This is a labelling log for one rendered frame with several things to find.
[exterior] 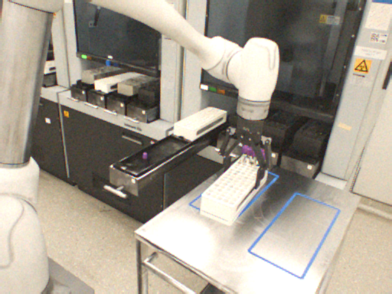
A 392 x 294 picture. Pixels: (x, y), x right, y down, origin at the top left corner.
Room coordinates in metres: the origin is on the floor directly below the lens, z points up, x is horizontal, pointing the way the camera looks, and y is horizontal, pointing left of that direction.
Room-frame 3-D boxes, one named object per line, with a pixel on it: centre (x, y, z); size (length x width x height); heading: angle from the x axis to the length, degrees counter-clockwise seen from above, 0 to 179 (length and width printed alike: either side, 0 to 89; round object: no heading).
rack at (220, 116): (1.41, 0.00, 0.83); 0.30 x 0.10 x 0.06; 149
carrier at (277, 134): (1.33, -0.31, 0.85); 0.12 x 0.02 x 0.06; 58
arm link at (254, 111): (0.91, -0.14, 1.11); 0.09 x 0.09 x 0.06
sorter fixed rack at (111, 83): (1.94, 0.51, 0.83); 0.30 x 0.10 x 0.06; 149
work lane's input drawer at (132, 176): (1.25, 0.09, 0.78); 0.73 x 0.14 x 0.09; 149
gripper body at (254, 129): (0.91, -0.14, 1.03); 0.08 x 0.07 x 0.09; 62
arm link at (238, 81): (0.92, -0.14, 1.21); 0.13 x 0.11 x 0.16; 32
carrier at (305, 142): (1.25, -0.44, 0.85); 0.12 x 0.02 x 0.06; 58
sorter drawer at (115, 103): (1.97, 0.31, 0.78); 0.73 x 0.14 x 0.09; 149
